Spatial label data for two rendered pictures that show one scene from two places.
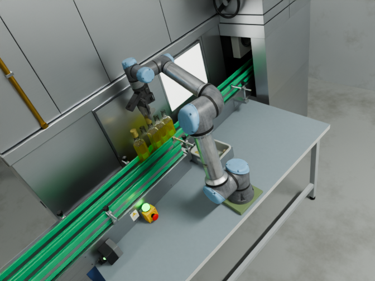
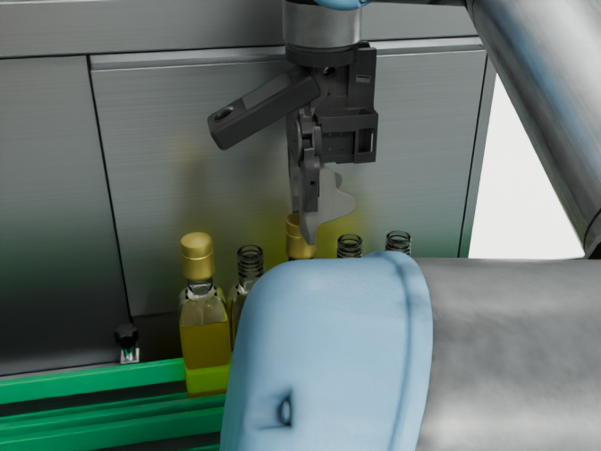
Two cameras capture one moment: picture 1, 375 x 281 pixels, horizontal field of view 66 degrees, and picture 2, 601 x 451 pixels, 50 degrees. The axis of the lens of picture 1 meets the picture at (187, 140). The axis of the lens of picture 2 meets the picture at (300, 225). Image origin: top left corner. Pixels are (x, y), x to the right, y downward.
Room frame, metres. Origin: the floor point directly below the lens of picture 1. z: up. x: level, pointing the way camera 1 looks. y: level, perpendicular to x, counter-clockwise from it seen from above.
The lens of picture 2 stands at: (0.87, -0.10, 1.52)
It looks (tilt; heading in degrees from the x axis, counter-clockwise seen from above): 30 degrees down; 27
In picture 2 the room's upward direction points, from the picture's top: straight up
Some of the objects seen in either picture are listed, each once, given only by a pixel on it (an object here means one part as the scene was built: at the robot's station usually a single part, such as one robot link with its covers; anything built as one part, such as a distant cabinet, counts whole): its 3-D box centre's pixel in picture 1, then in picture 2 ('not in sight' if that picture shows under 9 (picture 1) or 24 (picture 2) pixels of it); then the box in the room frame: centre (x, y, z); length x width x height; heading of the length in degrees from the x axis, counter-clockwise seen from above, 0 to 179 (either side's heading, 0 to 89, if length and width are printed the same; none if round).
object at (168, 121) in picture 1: (169, 130); not in sight; (1.49, 0.09, 0.99); 0.06 x 0.06 x 0.21; 37
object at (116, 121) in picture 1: (160, 94); (452, 172); (1.68, 0.08, 1.15); 0.90 x 0.03 x 0.34; 128
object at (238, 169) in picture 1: (236, 173); not in sight; (1.02, -0.19, 0.94); 0.13 x 0.12 x 0.14; 121
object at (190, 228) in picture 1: (168, 153); not in sight; (1.58, 0.16, 0.73); 1.58 x 1.52 x 0.04; 122
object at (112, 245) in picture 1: (110, 251); not in sight; (0.89, 0.55, 0.79); 0.08 x 0.08 x 0.08; 38
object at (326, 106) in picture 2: (142, 95); (327, 103); (1.44, 0.16, 1.31); 0.09 x 0.08 x 0.12; 128
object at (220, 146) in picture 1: (211, 153); not in sight; (1.38, -0.12, 0.80); 0.22 x 0.17 x 0.09; 38
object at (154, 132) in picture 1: (156, 141); not in sight; (1.43, 0.18, 0.99); 0.06 x 0.06 x 0.21; 38
